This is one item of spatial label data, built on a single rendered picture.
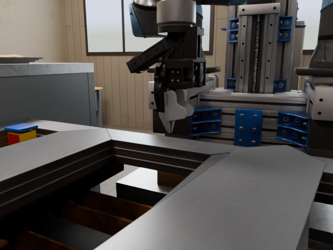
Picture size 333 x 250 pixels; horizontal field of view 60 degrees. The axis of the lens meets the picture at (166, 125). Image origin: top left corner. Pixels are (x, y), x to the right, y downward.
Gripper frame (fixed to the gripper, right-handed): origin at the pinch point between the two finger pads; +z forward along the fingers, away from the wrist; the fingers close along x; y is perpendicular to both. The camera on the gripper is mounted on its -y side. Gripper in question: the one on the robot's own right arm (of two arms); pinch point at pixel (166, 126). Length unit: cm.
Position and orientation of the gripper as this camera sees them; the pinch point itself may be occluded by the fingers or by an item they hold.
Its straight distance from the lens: 61.3
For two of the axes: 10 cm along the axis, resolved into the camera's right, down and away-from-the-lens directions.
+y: 8.9, 1.0, -4.5
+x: 4.6, -1.9, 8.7
